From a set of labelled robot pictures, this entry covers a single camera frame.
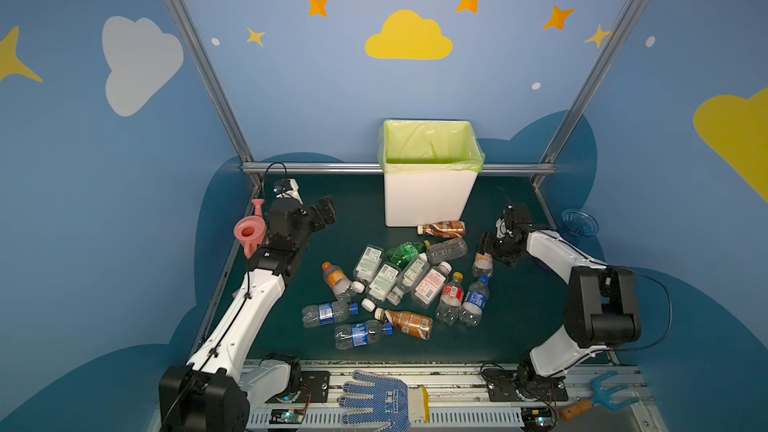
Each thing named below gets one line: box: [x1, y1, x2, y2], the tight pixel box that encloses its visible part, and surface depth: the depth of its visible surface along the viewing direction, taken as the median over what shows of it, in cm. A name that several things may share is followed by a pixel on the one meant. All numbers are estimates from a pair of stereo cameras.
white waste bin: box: [384, 171, 479, 227], surface depth 97 cm
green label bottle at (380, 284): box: [361, 261, 402, 312], surface depth 90 cm
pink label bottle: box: [411, 261, 453, 309], surface depth 90 cm
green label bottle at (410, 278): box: [387, 253, 430, 306], surface depth 91 cm
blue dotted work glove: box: [338, 370, 430, 432], surface depth 73 cm
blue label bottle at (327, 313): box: [302, 301, 359, 328], surface depth 84 cm
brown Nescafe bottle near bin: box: [417, 220, 466, 239], surface depth 103 cm
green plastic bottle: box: [386, 240, 431, 269], surface depth 100 cm
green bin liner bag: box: [378, 119, 485, 175], surface depth 100 cm
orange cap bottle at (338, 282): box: [322, 261, 352, 303], surface depth 91 cm
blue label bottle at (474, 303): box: [459, 275, 491, 328], surface depth 86 cm
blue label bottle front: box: [334, 320, 393, 350], surface depth 80 cm
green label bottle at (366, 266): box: [352, 244, 384, 293], surface depth 95 cm
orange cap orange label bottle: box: [472, 252, 494, 279], surface depth 95 cm
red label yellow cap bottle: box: [436, 272, 465, 326], surface depth 88 cm
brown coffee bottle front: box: [374, 307, 433, 340], surface depth 82 cm
